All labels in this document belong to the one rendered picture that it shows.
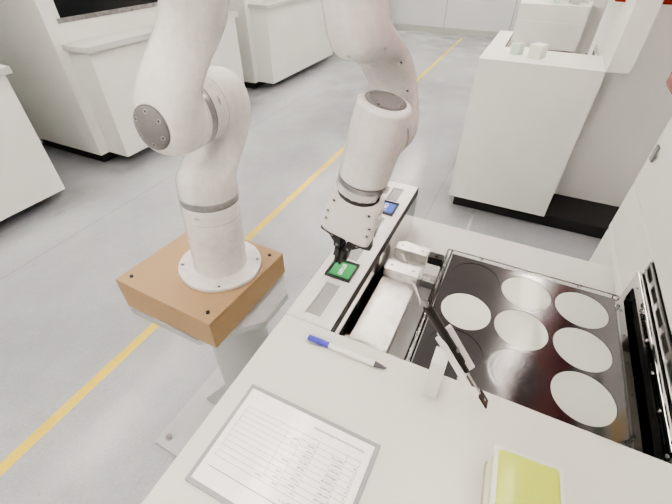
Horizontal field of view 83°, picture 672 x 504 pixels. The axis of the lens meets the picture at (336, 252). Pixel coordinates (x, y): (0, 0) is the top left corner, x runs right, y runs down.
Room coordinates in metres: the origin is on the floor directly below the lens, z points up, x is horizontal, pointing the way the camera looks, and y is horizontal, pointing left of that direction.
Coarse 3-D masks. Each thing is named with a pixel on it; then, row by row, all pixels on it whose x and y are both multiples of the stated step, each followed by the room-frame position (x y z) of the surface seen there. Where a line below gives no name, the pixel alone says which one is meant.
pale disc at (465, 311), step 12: (444, 300) 0.55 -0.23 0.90; (456, 300) 0.55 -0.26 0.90; (468, 300) 0.55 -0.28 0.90; (480, 300) 0.55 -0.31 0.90; (444, 312) 0.52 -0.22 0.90; (456, 312) 0.52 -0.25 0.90; (468, 312) 0.52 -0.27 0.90; (480, 312) 0.52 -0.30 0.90; (456, 324) 0.49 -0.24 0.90; (468, 324) 0.49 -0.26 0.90; (480, 324) 0.49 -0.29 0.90
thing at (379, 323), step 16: (384, 288) 0.60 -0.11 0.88; (400, 288) 0.60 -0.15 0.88; (368, 304) 0.56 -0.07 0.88; (384, 304) 0.56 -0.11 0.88; (400, 304) 0.56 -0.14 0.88; (368, 320) 0.51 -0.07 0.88; (384, 320) 0.51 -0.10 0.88; (400, 320) 0.51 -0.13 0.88; (368, 336) 0.47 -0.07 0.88; (384, 336) 0.47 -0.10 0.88
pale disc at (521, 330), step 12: (504, 312) 0.52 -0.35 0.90; (516, 312) 0.52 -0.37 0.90; (504, 324) 0.49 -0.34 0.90; (516, 324) 0.49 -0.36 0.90; (528, 324) 0.49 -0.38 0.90; (540, 324) 0.49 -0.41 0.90; (504, 336) 0.46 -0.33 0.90; (516, 336) 0.46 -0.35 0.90; (528, 336) 0.46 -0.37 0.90; (540, 336) 0.46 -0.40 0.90; (528, 348) 0.43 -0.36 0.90; (540, 348) 0.43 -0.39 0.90
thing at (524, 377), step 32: (448, 288) 0.59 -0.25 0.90; (480, 288) 0.59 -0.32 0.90; (576, 288) 0.59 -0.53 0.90; (544, 320) 0.50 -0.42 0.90; (608, 320) 0.50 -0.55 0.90; (416, 352) 0.42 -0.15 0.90; (480, 352) 0.42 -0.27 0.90; (512, 352) 0.42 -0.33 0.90; (544, 352) 0.42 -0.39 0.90; (480, 384) 0.35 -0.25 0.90; (512, 384) 0.35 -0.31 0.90; (544, 384) 0.35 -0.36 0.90; (608, 384) 0.35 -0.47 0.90
